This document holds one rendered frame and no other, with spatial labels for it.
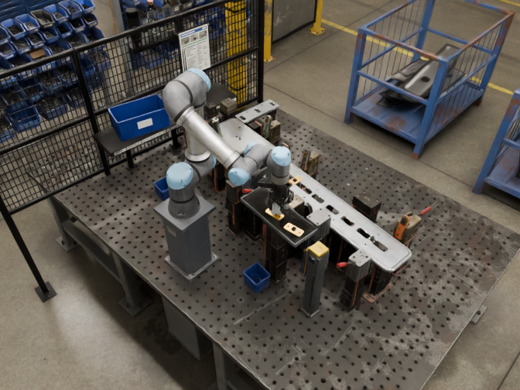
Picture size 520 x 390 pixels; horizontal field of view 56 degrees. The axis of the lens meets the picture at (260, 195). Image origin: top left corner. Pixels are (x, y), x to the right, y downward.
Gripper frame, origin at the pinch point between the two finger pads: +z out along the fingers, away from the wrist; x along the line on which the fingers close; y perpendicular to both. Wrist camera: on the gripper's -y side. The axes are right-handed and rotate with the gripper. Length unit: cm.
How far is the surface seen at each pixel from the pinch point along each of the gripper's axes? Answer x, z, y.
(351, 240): 22.2, 17.6, 29.0
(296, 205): 17.5, 10.2, -0.3
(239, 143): 42, 18, -60
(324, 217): 17.3, 7.0, 15.8
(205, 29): 72, -23, -113
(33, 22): 36, 3, -255
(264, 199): 4.1, 2.0, -9.6
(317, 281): -5.0, 21.1, 29.3
